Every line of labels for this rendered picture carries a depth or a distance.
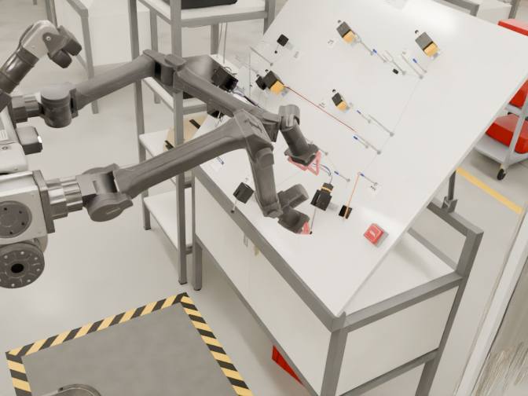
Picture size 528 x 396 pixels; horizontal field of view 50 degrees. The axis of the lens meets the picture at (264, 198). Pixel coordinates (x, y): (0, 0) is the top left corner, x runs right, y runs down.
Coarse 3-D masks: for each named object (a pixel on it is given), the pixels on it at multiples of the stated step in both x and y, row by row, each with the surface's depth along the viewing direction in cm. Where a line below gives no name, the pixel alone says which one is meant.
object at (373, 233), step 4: (372, 224) 178; (368, 228) 179; (372, 228) 178; (376, 228) 177; (368, 232) 178; (372, 232) 177; (376, 232) 176; (380, 232) 175; (368, 236) 178; (372, 236) 177; (376, 236) 176; (380, 236) 176; (372, 240) 176; (376, 240) 176
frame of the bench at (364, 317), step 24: (192, 192) 276; (192, 216) 284; (192, 240) 293; (192, 264) 302; (216, 264) 271; (456, 264) 216; (432, 288) 204; (360, 312) 192; (384, 312) 194; (336, 336) 188; (288, 360) 226; (336, 360) 194; (432, 360) 237; (336, 384) 203
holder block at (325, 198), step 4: (316, 192) 190; (320, 192) 189; (324, 192) 188; (316, 196) 190; (320, 196) 188; (324, 196) 188; (328, 196) 189; (312, 200) 190; (316, 200) 189; (320, 200) 188; (324, 200) 188; (328, 200) 190; (312, 204) 190; (316, 204) 188; (320, 204) 187; (324, 204) 189; (320, 208) 188; (324, 208) 190
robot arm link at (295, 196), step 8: (296, 184) 173; (280, 192) 174; (288, 192) 173; (296, 192) 172; (304, 192) 175; (280, 200) 174; (288, 200) 172; (296, 200) 174; (304, 200) 175; (280, 208) 173; (272, 216) 172
